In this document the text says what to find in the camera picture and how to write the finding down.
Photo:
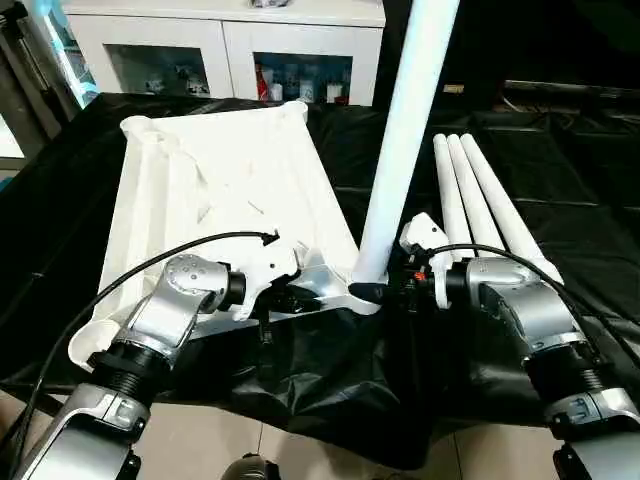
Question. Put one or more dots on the dark round robot base part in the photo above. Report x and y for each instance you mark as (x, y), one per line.
(250, 468)

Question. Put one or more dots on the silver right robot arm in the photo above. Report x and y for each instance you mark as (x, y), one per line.
(530, 315)

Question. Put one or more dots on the white plastic table top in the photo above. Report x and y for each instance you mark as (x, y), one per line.
(220, 170)

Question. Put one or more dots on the black table mat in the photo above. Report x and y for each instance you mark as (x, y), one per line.
(340, 380)

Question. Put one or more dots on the white plastic table leg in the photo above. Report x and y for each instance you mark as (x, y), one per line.
(505, 210)
(475, 195)
(410, 120)
(450, 190)

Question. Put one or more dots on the clear crystal trophy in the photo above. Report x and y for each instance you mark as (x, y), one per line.
(272, 2)

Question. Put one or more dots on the white glass-door cabinet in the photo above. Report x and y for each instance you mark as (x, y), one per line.
(200, 45)

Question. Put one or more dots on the black low cabinet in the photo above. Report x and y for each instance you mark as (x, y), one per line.
(540, 40)

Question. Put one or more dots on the small yellow label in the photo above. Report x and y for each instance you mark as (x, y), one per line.
(453, 88)

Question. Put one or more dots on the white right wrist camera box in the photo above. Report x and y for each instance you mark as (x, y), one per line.
(425, 235)

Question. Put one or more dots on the blue lit glass case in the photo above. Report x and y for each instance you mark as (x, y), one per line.
(60, 50)

